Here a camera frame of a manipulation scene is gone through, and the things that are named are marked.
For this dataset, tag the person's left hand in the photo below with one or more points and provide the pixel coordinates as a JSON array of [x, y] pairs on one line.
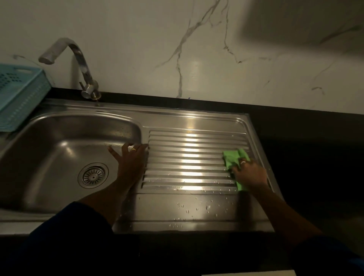
[[130, 166]]

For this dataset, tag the person's right hand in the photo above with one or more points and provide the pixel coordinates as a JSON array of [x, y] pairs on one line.
[[250, 175]]

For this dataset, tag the person's right fingers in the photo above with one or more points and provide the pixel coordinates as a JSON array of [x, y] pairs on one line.
[[239, 167]]

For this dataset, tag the person's left thumb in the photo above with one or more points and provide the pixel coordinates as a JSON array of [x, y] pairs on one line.
[[143, 147]]

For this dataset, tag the person's left little finger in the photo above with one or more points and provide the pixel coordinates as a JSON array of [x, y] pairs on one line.
[[114, 153]]

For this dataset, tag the person's left middle finger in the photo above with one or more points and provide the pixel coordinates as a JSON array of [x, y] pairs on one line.
[[124, 148]]

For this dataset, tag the green cleaning cloth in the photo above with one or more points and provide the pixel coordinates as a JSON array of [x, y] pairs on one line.
[[234, 159]]

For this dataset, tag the person's right forearm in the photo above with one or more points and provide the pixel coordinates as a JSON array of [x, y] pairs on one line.
[[280, 213]]

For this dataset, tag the person's left forearm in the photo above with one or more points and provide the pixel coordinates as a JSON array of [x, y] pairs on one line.
[[101, 204]]

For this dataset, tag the stainless steel sink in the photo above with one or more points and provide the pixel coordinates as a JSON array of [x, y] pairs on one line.
[[136, 167]]

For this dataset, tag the round sink drain strainer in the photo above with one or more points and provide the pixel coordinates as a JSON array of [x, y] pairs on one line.
[[93, 175]]

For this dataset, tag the chrome faucet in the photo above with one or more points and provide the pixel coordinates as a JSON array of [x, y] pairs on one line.
[[76, 62]]

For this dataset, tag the blue plastic basket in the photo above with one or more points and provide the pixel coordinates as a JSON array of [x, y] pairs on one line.
[[20, 96]]

